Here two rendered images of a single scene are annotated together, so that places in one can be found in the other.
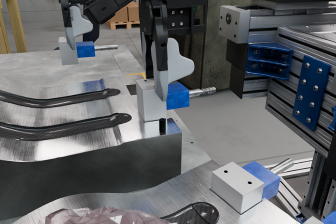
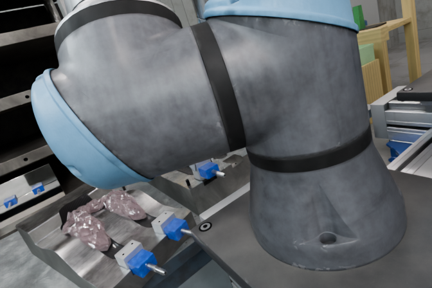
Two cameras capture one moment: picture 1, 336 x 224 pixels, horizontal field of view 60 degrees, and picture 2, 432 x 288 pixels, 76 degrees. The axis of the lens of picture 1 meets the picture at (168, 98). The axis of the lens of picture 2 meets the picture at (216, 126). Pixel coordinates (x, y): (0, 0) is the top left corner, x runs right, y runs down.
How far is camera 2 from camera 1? 80 cm
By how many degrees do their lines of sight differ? 72
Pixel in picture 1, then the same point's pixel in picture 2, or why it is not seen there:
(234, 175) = (163, 216)
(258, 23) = (397, 119)
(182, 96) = (204, 171)
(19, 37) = (413, 62)
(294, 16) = not seen: outside the picture
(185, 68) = not seen: hidden behind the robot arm
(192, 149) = not seen: hidden behind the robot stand
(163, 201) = (158, 211)
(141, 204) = (152, 207)
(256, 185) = (157, 224)
